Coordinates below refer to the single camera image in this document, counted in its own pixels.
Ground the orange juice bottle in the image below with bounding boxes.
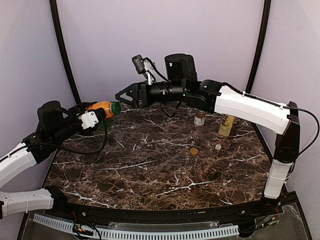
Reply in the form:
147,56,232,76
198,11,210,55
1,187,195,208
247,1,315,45
87,101,121,119

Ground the brown coffee bottle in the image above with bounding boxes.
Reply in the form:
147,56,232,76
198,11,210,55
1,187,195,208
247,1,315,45
194,109,206,136

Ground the gold bottle cap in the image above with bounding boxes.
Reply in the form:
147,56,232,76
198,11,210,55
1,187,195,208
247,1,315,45
190,147,199,156

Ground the yellow tea bottle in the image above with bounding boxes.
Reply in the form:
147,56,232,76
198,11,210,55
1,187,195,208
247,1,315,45
218,114,235,137

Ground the pale yellow bottle cap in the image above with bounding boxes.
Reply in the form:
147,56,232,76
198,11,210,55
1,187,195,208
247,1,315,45
215,144,222,151

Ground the green plastic bottle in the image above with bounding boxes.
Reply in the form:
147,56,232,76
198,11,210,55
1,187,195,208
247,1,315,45
104,118,112,128

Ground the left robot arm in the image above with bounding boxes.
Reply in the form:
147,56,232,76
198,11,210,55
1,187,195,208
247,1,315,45
0,100,113,218

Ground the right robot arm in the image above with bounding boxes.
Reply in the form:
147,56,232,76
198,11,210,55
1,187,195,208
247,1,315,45
115,53,302,199

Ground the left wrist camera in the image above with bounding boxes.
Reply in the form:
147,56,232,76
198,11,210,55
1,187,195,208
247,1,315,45
77,111,99,130

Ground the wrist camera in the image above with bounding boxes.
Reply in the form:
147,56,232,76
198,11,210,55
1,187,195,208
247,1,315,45
131,54,157,86
77,111,99,130

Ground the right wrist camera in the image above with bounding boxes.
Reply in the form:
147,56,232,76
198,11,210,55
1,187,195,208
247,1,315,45
131,54,157,86

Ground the white cable tray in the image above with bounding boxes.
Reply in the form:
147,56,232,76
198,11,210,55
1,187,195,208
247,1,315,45
33,213,240,240

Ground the left black frame post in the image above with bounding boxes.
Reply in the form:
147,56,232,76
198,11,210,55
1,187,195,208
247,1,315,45
49,0,82,104

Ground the black frame post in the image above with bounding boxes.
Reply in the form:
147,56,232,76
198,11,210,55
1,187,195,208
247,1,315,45
49,0,82,104
245,0,272,93

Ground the right black frame post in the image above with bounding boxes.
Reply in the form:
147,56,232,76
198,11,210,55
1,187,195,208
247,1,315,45
245,0,272,93

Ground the black front rail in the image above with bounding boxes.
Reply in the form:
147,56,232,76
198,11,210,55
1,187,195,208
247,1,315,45
45,191,298,231

